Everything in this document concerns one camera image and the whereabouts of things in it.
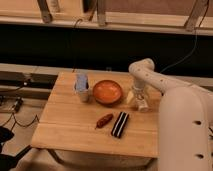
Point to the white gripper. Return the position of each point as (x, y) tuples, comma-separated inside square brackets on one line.
[(139, 92)]

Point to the white plastic bottle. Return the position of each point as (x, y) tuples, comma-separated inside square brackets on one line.
[(140, 106)]

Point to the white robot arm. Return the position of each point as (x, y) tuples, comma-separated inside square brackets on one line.
[(185, 116)]

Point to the orange ceramic bowl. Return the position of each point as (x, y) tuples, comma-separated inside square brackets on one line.
[(107, 92)]

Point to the black white striped block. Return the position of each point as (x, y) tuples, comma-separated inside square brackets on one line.
[(119, 125)]

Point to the brown sausage toy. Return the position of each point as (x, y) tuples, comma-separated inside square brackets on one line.
[(104, 120)]

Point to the black object lower left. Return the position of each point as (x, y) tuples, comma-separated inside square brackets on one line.
[(9, 159)]

